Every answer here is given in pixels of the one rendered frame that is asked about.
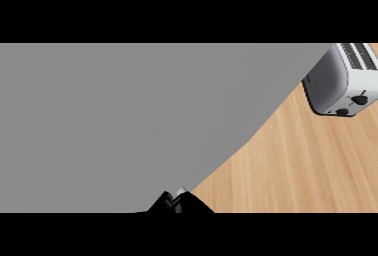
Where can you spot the silver toaster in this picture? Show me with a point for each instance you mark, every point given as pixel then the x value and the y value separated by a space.
pixel 340 83

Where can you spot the grey flat cabinet door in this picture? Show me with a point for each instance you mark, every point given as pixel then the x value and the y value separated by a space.
pixel 123 126

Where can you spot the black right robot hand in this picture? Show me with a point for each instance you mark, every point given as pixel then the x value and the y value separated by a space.
pixel 189 205

